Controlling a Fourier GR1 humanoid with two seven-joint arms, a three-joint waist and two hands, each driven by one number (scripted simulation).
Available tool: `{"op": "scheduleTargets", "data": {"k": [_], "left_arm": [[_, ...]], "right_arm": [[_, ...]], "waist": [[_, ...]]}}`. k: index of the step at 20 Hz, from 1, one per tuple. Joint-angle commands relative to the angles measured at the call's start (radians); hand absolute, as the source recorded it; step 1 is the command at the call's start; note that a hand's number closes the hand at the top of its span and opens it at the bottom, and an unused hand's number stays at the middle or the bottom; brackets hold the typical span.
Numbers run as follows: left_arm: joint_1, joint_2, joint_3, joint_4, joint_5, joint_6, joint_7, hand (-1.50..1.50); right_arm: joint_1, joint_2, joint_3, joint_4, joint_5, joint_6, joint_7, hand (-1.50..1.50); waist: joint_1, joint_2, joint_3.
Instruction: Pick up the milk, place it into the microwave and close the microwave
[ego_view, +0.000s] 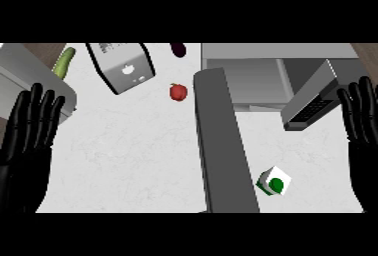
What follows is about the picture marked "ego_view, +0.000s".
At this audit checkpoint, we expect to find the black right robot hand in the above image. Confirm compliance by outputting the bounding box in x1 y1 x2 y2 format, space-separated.
335 76 378 214

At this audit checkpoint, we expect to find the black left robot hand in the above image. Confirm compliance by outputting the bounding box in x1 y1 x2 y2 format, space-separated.
0 82 66 214

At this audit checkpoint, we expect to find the grey microwave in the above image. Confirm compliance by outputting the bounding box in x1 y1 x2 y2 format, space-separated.
200 43 367 132

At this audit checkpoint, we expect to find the white and green milk carton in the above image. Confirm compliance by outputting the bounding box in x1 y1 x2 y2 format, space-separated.
255 166 292 197

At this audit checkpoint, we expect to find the dark grey microwave door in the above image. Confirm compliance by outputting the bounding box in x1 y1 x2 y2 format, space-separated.
192 67 261 214

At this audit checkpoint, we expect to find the grey sink basin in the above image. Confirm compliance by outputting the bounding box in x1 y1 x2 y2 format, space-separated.
0 43 78 127

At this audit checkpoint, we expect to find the green cucumber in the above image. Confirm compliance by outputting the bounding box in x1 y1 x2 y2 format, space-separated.
51 46 76 80

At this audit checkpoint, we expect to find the red bell pepper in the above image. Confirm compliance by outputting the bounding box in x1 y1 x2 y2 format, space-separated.
168 83 189 103

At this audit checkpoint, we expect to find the dark purple eggplant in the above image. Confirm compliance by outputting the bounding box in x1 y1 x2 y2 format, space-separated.
168 43 187 58

